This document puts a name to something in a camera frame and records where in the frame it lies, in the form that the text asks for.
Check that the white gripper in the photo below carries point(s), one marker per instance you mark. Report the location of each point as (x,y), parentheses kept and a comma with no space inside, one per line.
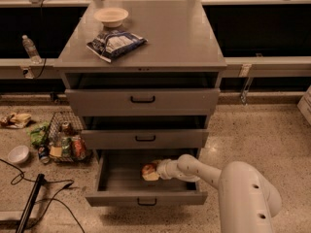
(163,169)

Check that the red apple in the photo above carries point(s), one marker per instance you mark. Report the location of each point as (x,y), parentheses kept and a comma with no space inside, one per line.
(148,169)

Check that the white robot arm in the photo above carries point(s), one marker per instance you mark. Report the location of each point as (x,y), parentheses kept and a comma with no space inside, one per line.
(247,200)

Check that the grey bottom drawer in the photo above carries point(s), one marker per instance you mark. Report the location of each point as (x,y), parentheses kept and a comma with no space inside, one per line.
(119,181)

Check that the grey drawer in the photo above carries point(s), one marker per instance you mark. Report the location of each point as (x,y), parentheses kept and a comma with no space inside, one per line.
(119,181)
(145,132)
(143,94)

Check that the grey middle drawer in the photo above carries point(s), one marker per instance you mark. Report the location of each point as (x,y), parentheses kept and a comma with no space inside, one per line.
(145,132)

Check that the grey metal drawer cabinet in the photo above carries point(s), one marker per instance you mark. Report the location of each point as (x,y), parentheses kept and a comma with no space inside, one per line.
(180,40)

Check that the grey top drawer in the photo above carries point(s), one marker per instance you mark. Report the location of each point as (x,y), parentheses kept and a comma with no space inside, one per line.
(143,94)

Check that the red soda can in basket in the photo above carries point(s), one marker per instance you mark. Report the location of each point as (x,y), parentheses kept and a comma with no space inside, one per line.
(79,148)

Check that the green can in basket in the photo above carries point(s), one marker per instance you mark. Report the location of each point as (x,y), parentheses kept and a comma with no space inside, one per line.
(66,146)

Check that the soda can on floor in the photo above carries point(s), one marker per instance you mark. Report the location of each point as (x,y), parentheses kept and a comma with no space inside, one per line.
(44,154)

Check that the black stand leg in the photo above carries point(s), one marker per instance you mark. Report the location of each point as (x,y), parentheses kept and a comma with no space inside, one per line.
(30,203)

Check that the green snack bag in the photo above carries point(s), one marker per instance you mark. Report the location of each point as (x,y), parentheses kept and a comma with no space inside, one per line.
(39,134)

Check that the blue white chip bag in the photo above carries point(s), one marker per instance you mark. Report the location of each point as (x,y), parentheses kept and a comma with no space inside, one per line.
(112,44)

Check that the white bowl on floor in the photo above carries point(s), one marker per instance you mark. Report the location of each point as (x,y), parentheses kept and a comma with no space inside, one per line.
(18,154)

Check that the crumpled brown snack bag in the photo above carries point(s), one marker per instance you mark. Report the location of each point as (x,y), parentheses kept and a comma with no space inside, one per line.
(15,120)

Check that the white bowl on cabinet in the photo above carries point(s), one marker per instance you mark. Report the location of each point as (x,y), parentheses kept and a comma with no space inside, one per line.
(111,17)

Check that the cardboard box at right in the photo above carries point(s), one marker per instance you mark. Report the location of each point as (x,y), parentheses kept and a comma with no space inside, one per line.
(304,105)

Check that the clear plastic water bottle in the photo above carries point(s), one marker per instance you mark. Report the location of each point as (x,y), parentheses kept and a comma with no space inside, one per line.
(31,50)

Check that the wire mesh basket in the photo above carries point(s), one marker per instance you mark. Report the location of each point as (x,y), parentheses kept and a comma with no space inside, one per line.
(64,124)

